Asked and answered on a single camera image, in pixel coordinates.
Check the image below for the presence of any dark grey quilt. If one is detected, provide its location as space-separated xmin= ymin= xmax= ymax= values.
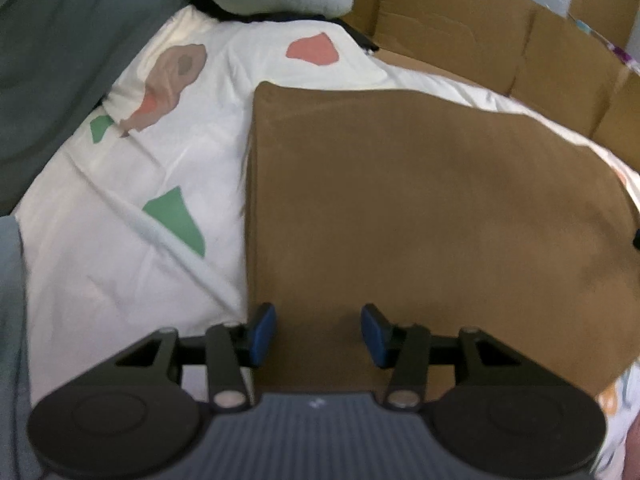
xmin=0 ymin=0 xmax=193 ymax=480

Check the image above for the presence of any white patterned bed sheet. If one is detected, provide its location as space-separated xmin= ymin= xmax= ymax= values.
xmin=15 ymin=5 xmax=640 ymax=480

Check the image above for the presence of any large brown cardboard sheet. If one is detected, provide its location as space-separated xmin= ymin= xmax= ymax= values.
xmin=285 ymin=0 xmax=640 ymax=161

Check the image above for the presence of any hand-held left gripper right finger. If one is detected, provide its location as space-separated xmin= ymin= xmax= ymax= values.
xmin=362 ymin=304 xmax=526 ymax=409

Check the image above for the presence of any black cloth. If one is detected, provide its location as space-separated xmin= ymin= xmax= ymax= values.
xmin=192 ymin=0 xmax=381 ymax=56

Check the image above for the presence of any brown printed t-shirt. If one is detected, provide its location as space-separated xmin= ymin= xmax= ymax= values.
xmin=240 ymin=81 xmax=636 ymax=401

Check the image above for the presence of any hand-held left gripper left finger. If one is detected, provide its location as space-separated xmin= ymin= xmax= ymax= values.
xmin=114 ymin=304 xmax=277 ymax=408

